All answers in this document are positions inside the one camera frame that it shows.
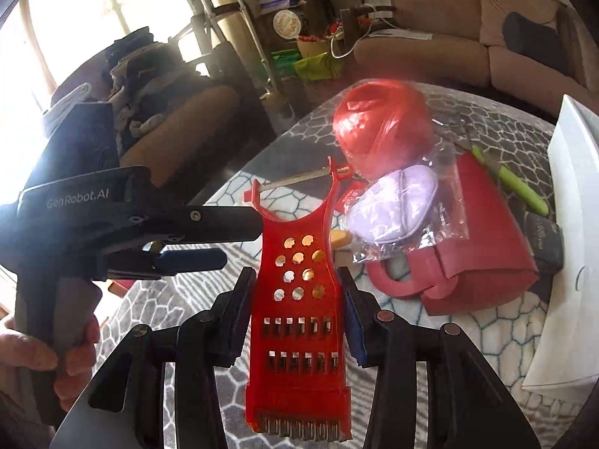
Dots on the red plastic grater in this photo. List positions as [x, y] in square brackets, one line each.
[299, 383]

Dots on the dark blue cushion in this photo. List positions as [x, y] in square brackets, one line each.
[533, 42]

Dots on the white papers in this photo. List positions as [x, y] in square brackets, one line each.
[402, 34]

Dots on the red paper bag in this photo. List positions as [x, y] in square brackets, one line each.
[486, 252]

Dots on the white cardboard box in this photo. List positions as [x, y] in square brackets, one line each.
[575, 243]

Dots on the dark grey block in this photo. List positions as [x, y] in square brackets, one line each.
[543, 238]

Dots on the green bag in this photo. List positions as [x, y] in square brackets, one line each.
[284, 63]

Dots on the red twine ball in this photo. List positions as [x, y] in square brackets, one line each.
[374, 121]

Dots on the brown sofa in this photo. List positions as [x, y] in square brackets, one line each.
[421, 51]

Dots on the small tan basket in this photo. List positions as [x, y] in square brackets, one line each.
[312, 46]

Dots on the purple pouch in clear bag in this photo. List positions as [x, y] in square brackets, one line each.
[393, 210]

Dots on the green pen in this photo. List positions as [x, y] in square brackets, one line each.
[514, 182]

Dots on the round printed tin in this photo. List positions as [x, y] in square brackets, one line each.
[287, 23]

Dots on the person's left hand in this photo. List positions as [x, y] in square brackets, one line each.
[77, 365]

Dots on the pile of dark clothes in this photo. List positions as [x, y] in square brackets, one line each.
[145, 70]

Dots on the yellow-green bag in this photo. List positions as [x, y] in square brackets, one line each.
[318, 66]

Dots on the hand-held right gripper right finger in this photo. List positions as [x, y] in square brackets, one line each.
[354, 332]

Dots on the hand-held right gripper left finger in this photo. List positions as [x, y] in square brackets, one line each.
[238, 322]

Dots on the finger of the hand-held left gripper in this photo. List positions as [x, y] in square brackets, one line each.
[224, 223]
[192, 260]

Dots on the metal stand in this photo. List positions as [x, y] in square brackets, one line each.
[252, 42]

